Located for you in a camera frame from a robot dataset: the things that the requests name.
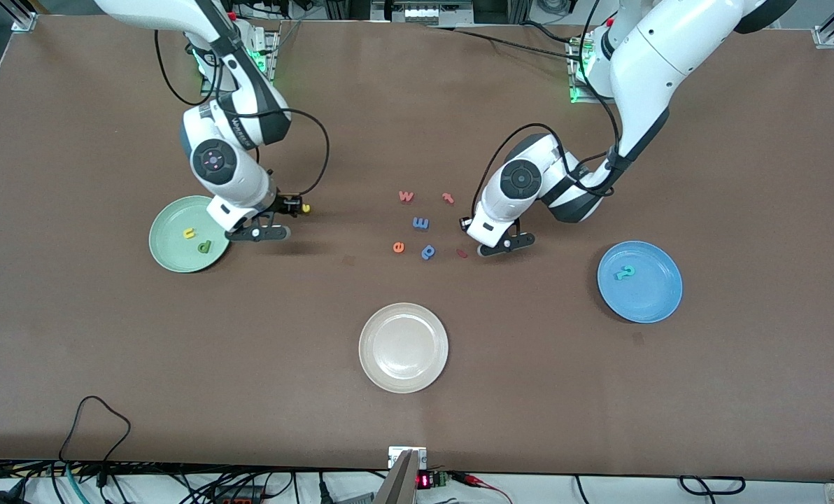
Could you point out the green plate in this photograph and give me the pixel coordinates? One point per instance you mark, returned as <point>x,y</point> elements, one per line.
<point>172,245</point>

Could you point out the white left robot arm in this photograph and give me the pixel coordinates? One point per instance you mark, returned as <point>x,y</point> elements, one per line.
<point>522,180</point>

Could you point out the grey camera mount bar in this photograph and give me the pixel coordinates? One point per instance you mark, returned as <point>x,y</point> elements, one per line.
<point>399,483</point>

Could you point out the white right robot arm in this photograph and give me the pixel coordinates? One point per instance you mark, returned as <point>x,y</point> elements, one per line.
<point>213,159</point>

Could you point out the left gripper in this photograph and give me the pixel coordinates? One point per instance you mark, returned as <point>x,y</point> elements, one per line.
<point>467,224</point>

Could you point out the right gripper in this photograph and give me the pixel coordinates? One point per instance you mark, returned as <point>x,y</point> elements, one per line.
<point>282,204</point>

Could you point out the black power strip red switches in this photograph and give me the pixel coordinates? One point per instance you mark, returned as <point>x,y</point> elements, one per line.
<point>238,498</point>

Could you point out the white plate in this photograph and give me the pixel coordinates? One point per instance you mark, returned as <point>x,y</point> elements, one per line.
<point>403,348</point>

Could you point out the white marker tag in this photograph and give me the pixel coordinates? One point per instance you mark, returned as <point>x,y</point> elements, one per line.
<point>393,456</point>

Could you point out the blue letter p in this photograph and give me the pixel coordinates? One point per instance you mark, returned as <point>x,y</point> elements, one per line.
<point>428,251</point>

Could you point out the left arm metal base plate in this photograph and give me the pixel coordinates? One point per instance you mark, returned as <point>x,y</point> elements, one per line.
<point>592,101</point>

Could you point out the blue plate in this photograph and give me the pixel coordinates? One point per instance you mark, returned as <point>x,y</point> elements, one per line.
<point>648,294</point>

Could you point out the green terminal board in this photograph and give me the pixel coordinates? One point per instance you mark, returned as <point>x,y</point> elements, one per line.
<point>441,479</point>

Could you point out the pink letter w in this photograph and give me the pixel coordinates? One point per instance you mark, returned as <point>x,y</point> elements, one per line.
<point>406,197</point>

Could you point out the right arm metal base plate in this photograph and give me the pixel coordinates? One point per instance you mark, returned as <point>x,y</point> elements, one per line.
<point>271,70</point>

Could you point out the grey box with white sockets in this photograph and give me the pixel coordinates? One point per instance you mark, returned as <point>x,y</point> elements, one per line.
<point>420,12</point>

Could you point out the green letter p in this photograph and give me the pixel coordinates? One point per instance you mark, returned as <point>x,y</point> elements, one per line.
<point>204,246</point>

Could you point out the blue letter m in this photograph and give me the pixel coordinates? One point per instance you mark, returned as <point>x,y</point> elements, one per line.
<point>420,222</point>

